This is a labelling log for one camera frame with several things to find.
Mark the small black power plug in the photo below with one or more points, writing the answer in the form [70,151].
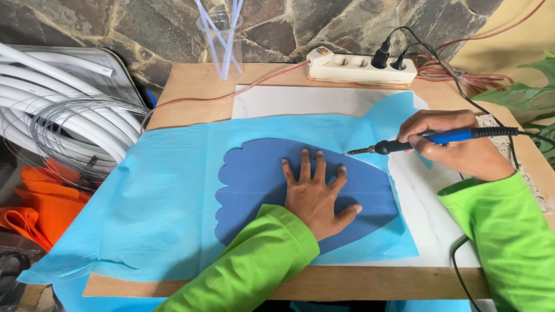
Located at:
[399,63]

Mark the white power strip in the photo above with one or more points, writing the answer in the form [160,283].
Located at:
[360,69]

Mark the bunch of clear straws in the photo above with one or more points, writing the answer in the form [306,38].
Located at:
[223,37]

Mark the light blue fabric sheet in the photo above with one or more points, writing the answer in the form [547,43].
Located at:
[164,195]

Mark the green plant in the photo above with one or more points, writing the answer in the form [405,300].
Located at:
[527,97]

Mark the orange cloth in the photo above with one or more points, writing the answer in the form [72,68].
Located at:
[47,203]

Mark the coil of thin clear tubing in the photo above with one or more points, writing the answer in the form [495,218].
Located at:
[82,134]

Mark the person's right hand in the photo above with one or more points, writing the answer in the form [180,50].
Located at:
[455,143]

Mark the clear plastic cup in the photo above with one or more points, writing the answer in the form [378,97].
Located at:
[220,47]

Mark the white board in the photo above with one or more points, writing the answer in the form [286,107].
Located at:
[303,102]

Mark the dark blue template sheet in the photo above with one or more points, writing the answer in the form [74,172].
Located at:
[256,190]

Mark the person's left hand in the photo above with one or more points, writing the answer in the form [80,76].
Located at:
[314,203]

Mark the person's right fingers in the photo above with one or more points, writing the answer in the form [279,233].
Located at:
[418,130]

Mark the blue soldering iron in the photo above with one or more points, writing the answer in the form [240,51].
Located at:
[433,139]

